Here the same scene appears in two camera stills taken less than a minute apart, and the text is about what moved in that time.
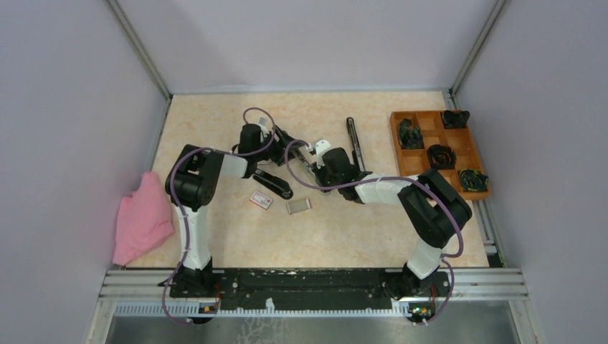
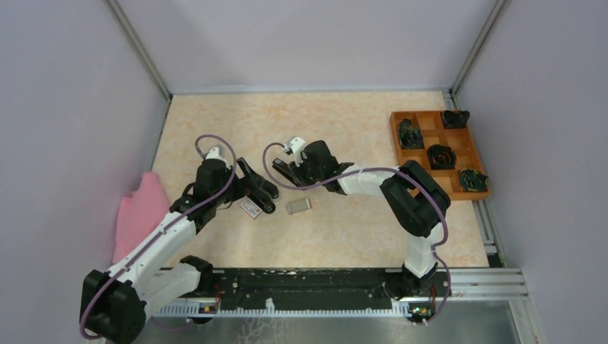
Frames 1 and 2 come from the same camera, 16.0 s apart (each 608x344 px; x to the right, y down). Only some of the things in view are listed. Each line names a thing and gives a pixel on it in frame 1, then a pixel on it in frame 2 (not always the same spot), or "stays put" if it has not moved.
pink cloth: (144, 221) stays put
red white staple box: (261, 200) → (253, 210)
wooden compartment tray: (423, 142) stays put
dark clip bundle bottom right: (472, 180) stays put
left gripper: (284, 143) → (244, 185)
